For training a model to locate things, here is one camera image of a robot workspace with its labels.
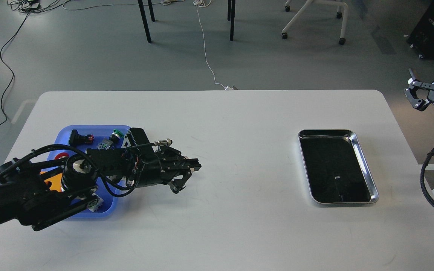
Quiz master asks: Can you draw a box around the black floor cable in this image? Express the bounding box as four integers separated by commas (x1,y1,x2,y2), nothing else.
0,0,70,138

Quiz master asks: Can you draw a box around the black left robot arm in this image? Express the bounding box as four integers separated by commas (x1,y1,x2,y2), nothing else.
0,128,201,231

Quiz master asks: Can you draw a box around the white floor cable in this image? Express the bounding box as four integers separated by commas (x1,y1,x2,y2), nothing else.
193,0,237,91

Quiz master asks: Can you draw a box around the white rolling chair base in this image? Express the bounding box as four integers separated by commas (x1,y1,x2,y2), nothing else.
281,0,349,46

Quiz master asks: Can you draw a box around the black selector switch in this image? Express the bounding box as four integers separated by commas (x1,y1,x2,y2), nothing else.
68,129,95,147

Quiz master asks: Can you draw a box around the black table leg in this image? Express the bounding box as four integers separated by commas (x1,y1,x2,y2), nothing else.
227,0,236,41
137,0,155,43

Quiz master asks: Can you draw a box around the red mushroom push button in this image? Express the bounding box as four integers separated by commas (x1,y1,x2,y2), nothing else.
54,152,69,160

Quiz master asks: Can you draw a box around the stainless steel tray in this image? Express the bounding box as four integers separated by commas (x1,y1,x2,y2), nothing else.
298,129,379,206

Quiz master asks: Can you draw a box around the orange button enclosure box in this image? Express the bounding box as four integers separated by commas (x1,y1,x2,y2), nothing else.
38,167,63,192

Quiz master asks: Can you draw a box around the black table leg right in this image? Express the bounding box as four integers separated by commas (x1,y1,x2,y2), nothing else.
227,0,236,41

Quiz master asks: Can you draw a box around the silver green-block push button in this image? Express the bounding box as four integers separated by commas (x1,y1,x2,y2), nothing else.
87,193,104,213

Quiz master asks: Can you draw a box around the black table leg left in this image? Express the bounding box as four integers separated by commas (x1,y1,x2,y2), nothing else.
137,0,155,43

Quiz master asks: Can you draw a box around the green push button switch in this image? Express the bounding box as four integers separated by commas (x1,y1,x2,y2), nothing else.
96,129,124,150

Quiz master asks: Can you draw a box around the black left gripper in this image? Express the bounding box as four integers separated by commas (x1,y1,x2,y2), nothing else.
136,146,202,194

